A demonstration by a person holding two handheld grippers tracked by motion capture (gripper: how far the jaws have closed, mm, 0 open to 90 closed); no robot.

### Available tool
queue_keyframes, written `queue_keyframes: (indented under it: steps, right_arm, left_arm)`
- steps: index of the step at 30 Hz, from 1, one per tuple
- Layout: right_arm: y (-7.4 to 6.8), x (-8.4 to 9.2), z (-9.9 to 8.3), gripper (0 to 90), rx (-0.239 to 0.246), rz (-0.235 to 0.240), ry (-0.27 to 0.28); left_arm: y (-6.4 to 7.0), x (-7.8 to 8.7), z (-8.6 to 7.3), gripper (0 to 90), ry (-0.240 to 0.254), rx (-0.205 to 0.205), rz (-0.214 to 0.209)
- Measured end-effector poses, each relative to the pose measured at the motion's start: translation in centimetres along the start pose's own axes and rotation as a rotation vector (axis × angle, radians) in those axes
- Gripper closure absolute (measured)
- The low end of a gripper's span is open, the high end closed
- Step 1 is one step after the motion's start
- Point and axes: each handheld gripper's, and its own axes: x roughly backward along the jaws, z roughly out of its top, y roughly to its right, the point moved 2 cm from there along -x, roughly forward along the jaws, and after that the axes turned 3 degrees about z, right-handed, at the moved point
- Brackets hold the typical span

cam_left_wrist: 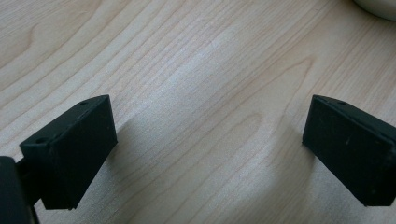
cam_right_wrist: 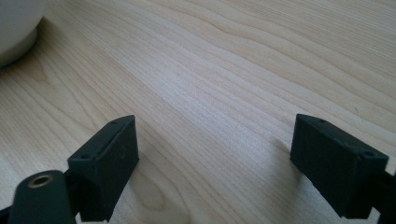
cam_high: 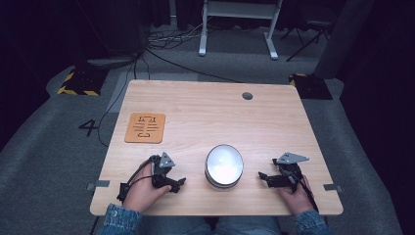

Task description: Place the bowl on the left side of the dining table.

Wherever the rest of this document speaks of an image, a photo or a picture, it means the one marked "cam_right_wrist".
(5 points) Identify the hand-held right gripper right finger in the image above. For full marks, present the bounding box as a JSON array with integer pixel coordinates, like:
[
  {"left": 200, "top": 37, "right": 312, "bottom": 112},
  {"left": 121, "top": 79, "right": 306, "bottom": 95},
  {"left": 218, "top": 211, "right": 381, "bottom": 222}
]
[{"left": 290, "top": 113, "right": 390, "bottom": 219}]

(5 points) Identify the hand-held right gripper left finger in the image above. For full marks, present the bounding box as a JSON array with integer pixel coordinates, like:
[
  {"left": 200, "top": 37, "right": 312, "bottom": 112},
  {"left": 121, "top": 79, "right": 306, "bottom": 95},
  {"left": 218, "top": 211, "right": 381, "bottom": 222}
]
[{"left": 66, "top": 114, "right": 140, "bottom": 223}]

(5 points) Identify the white bowl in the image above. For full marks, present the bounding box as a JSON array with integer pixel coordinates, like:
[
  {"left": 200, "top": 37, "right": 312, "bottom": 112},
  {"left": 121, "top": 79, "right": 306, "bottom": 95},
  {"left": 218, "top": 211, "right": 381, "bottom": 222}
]
[{"left": 0, "top": 0, "right": 49, "bottom": 69}]

